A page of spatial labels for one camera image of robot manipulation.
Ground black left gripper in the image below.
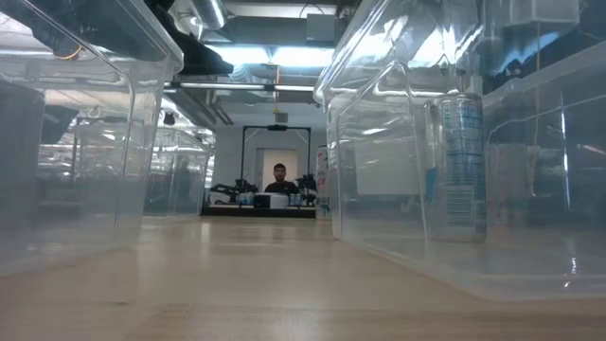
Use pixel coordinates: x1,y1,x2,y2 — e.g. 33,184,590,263
120,0,236,77

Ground blue silver Red Bull can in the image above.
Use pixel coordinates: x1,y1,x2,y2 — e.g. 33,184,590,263
424,92,489,243
422,166,437,206

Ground long ceiling strip light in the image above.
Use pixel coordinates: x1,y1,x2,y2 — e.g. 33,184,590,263
163,81,329,94

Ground grey ceiling box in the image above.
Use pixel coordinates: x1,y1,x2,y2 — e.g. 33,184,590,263
305,12,340,45

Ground person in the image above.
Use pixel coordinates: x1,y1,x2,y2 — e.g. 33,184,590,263
263,163,300,195

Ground white box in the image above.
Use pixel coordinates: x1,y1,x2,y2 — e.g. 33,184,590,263
254,191,290,209

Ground black background table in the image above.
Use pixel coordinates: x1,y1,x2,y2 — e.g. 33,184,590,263
201,204,317,219

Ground Celsius Peach Vibe can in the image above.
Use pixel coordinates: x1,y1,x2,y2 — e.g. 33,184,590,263
315,144,332,220

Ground silver ventilation duct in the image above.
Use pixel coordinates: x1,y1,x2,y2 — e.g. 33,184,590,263
188,0,229,31

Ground black portal frame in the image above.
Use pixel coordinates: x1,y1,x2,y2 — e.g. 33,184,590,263
241,124,312,195

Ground yellow cable coil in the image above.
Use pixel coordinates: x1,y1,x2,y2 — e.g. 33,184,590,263
51,42,85,63

